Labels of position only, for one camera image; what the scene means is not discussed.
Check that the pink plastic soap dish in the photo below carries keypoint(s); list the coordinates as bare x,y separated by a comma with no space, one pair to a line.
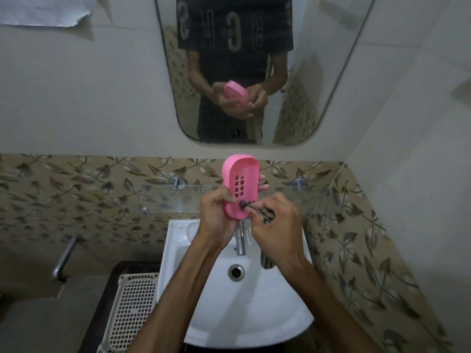
239,169

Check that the clear glass shelf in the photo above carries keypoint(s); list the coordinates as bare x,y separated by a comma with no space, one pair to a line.
169,200

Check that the round chrome shelf bracket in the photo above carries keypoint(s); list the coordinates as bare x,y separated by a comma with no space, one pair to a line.
177,181
299,183

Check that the dark brown stool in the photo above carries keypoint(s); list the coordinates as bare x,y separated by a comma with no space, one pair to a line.
99,301

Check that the white ceramic sink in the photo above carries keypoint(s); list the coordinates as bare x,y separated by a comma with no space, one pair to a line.
239,312

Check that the chrome sink faucet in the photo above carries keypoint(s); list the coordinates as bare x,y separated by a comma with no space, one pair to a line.
240,246

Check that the rounded wall mirror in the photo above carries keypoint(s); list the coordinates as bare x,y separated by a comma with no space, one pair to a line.
324,40

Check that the white perforated plastic basket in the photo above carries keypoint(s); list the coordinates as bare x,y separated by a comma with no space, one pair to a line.
128,316

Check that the chrome wall tap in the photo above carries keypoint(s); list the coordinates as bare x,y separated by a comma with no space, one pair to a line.
64,257

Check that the person's right hand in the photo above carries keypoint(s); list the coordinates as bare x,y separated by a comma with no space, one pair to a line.
283,231

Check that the small chrome shelf peg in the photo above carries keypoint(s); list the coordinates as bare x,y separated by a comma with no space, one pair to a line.
144,210

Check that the person's right forearm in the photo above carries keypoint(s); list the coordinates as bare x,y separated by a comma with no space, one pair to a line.
331,316

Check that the person's left forearm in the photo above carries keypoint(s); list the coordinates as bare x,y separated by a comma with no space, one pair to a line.
176,301

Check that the checkered cleaning cloth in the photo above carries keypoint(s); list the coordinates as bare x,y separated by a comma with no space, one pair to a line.
268,215

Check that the torn white wall paper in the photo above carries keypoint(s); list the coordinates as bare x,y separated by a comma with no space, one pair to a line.
40,10

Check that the metal sink drain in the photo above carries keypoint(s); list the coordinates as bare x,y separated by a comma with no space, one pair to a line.
236,272

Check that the person's left hand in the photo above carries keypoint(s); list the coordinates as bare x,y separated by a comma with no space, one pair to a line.
213,224

